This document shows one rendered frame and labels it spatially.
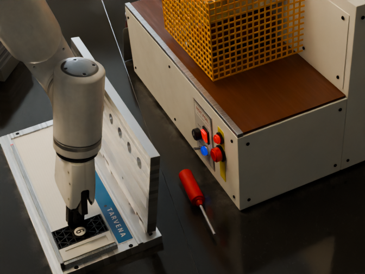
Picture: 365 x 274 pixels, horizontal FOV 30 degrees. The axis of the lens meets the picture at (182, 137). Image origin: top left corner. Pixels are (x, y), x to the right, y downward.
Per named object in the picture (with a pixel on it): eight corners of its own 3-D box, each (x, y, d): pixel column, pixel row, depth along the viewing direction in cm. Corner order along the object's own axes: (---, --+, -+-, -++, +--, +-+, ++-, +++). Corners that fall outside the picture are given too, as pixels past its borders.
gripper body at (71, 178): (48, 130, 121) (48, 179, 127) (64, 164, 114) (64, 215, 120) (88, 124, 124) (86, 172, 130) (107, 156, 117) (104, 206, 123)
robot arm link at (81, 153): (46, 122, 119) (46, 136, 121) (61, 151, 113) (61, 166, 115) (92, 115, 123) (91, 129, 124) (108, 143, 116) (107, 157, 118)
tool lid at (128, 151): (70, 37, 145) (79, 36, 146) (73, 111, 156) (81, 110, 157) (150, 157, 113) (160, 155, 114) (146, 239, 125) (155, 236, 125)
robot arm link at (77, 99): (45, 121, 119) (61, 151, 113) (45, 54, 112) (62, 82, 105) (90, 113, 123) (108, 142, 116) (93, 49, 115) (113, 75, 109)
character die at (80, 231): (52, 236, 128) (51, 231, 127) (101, 217, 130) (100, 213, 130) (60, 254, 124) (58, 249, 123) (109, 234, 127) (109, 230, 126)
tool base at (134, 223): (0, 145, 153) (-4, 132, 151) (87, 116, 159) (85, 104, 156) (56, 285, 121) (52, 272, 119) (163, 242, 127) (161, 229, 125)
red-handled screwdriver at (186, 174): (178, 179, 140) (177, 169, 138) (191, 176, 140) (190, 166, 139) (208, 241, 126) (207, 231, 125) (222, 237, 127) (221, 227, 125)
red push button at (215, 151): (209, 157, 131) (208, 144, 129) (218, 154, 131) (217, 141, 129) (217, 168, 128) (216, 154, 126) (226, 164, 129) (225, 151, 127)
